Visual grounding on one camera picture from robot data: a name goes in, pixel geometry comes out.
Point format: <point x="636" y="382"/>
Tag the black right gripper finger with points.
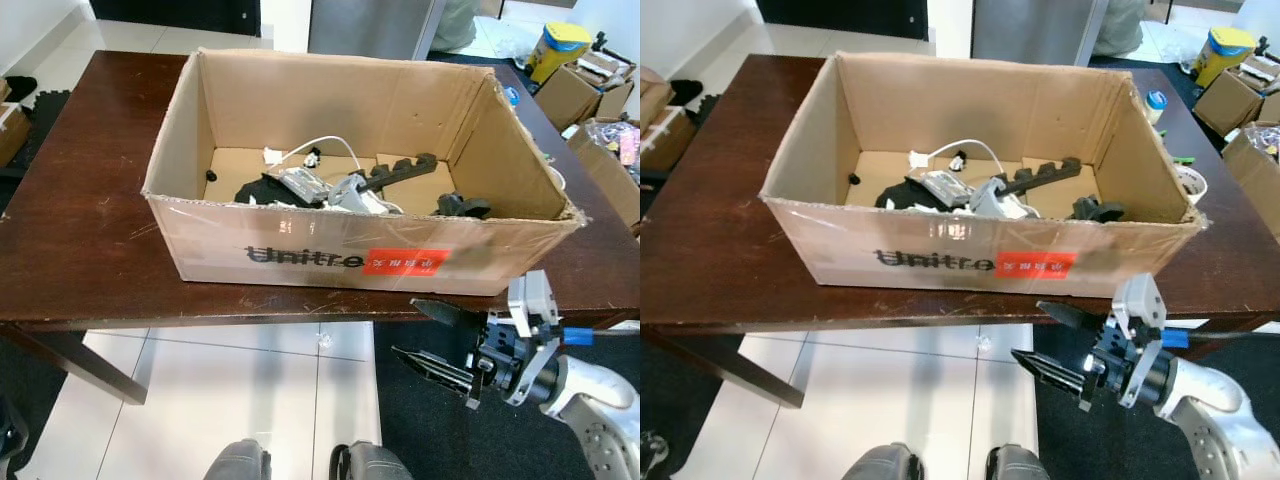
<point x="435" y="372"/>
<point x="1080" y="322"/>
<point x="455" y="318"/>
<point x="1055" y="374"/>

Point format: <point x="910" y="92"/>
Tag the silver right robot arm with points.
<point x="1215" y="415"/>
<point x="600" y="410"/>

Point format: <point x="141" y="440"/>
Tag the large black floor mat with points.
<point x="430" y="440"/>
<point x="1060" y="440"/>

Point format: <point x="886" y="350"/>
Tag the grey right robot leg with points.
<point x="1018" y="466"/>
<point x="375" y="464"/>

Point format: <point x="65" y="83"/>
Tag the grey robot leg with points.
<point x="1018" y="466"/>
<point x="240" y="462"/>
<point x="375" y="464"/>
<point x="882" y="464"/>

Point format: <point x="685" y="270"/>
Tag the black plastic part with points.
<point x="1100" y="211"/>
<point x="465" y="207"/>

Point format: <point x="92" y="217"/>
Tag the black ridged foam strip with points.
<point x="1045" y="175"/>
<point x="405" y="170"/>

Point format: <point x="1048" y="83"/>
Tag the grey white plastic piece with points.
<point x="990" y="197"/>
<point x="350" y="193"/>

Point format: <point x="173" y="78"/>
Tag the silver foil packet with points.
<point x="303" y="185"/>
<point x="943" y="187"/>

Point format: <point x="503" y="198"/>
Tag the grey left robot leg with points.
<point x="882" y="464"/>
<point x="240" y="462"/>

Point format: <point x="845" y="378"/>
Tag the cardboard box with plastic bag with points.
<point x="1255" y="180"/>
<point x="610" y="175"/>

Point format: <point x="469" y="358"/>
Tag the black cloth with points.
<point x="260" y="190"/>
<point x="900" y="193"/>

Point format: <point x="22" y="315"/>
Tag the blue-capped bottle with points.
<point x="1156" y="105"/>
<point x="512" y="97"/>

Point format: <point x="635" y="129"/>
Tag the open brown cardboard box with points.
<point x="1225" y="105"/>
<point x="565" y="100"/>

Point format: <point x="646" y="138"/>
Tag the large Unitree cardboard box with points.
<point x="930" y="100"/>
<point x="300" y="100"/>

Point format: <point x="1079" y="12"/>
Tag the grey green fabric bundle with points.
<point x="1122" y="28"/>
<point x="468" y="25"/>

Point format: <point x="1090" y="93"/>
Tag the grey metal cabinet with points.
<point x="1040" y="30"/>
<point x="375" y="28"/>

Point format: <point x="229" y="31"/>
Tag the black shoe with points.
<point x="20" y="88"/>
<point x="686" y="92"/>

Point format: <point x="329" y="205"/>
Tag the black door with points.
<point x="840" y="17"/>
<point x="175" y="15"/>

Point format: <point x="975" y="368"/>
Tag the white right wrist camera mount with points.
<point x="533" y="300"/>
<point x="1142" y="303"/>

